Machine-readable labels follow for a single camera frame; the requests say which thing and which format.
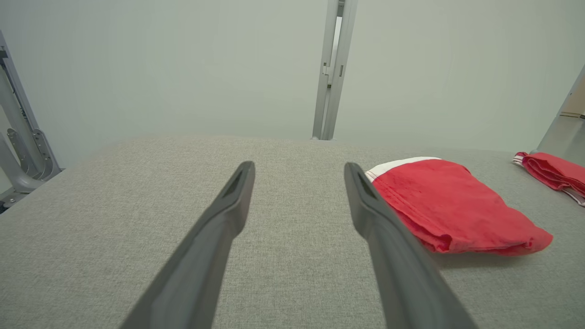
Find red shorts with white trim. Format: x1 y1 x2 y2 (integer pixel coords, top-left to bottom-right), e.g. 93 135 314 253
365 157 553 256

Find grey partition post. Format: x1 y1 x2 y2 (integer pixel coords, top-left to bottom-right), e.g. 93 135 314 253
312 0 358 141

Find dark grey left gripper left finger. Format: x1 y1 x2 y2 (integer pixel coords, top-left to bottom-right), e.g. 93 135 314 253
119 161 255 329

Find grey metal bracket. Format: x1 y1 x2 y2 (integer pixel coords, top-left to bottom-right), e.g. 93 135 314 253
0 30 63 213

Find red jersey with white sleeves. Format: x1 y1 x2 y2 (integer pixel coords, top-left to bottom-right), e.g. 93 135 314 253
513 152 585 207

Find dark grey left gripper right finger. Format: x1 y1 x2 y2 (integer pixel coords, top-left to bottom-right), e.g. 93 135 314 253
344 162 478 329

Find grey slanted partition panel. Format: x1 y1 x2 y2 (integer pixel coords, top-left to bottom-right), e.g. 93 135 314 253
537 64 585 166

